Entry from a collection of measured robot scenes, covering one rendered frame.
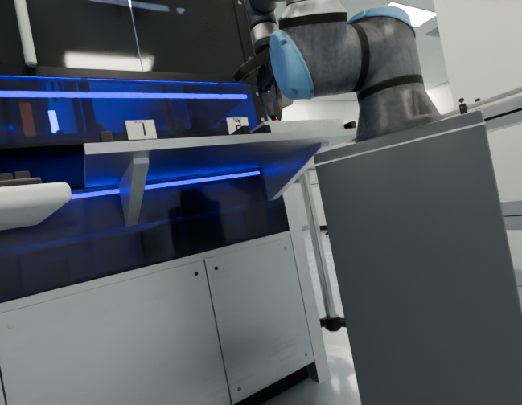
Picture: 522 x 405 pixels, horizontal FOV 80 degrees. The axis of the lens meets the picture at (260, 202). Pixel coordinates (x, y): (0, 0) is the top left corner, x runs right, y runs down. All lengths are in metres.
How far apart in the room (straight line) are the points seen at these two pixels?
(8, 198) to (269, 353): 0.96
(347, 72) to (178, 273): 0.75
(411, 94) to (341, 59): 0.13
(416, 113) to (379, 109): 0.06
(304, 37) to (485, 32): 1.80
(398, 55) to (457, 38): 1.75
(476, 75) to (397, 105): 1.70
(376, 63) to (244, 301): 0.84
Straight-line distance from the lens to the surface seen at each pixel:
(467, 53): 2.32
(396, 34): 0.65
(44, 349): 1.05
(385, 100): 0.60
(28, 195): 0.52
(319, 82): 0.58
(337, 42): 0.59
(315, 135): 0.82
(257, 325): 1.18
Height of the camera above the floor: 0.72
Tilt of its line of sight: 1 degrees up
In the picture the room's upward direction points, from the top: 11 degrees counter-clockwise
